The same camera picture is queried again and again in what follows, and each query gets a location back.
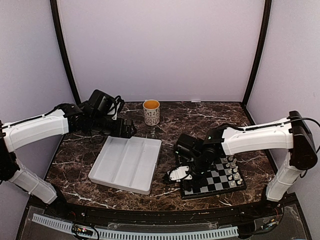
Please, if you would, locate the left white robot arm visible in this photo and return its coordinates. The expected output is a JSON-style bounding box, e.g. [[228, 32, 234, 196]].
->
[[0, 89, 137, 218]]

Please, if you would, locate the right black frame post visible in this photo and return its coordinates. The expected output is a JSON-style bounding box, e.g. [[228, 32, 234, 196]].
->
[[242, 0, 272, 106]]

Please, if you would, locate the black frame post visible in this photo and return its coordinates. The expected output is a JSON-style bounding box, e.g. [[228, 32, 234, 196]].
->
[[242, 0, 272, 106], [49, 0, 81, 104]]

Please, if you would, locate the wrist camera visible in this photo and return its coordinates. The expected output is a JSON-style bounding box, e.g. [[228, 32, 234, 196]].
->
[[107, 95, 125, 120], [162, 165, 193, 184]]

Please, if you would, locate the yellow patterned mug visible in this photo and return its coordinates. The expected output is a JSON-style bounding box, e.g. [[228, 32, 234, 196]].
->
[[142, 99, 160, 126]]

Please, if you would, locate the white chess piece row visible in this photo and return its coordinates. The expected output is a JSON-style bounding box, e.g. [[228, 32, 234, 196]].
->
[[221, 156, 245, 188]]

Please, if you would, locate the black front rail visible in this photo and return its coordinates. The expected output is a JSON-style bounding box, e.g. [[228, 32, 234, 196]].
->
[[27, 193, 301, 227]]

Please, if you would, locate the left black frame post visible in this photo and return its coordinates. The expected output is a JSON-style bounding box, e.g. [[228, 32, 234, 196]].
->
[[49, 0, 81, 104]]

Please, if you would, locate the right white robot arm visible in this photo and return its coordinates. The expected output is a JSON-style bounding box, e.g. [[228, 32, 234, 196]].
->
[[166, 110, 320, 217]]

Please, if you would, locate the white slotted cable duct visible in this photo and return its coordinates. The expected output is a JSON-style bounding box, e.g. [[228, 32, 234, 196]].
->
[[31, 213, 239, 240]]

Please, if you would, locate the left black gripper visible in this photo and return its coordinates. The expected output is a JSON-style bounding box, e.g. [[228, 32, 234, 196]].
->
[[89, 113, 137, 139]]

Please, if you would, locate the black white chess board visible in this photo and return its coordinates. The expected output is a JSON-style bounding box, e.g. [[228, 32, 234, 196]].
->
[[180, 158, 247, 200]]

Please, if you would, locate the white plastic tray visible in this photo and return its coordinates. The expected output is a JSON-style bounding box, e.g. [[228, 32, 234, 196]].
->
[[88, 136, 162, 195]]

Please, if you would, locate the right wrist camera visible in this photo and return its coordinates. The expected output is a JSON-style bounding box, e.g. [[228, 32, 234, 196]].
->
[[162, 165, 193, 184]]

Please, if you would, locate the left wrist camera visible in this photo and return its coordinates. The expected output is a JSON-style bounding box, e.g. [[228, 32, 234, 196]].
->
[[107, 95, 125, 120]]

